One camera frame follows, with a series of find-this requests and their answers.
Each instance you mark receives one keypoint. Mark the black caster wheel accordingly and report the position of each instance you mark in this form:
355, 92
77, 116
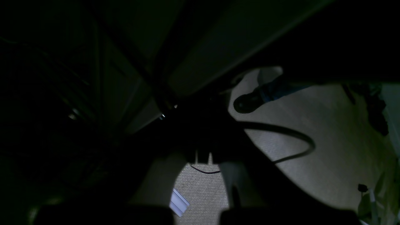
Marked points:
248, 103

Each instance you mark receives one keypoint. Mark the left gripper black image-right right finger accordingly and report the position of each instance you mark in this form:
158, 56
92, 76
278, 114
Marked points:
258, 191

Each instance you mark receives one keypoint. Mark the white strip on carpet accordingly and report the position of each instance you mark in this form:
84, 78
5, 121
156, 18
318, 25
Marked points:
178, 204

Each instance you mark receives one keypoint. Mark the black left gripper image-right left finger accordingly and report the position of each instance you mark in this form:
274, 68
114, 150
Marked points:
137, 191

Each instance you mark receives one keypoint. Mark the dark table underside frame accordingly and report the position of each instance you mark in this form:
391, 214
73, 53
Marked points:
118, 64

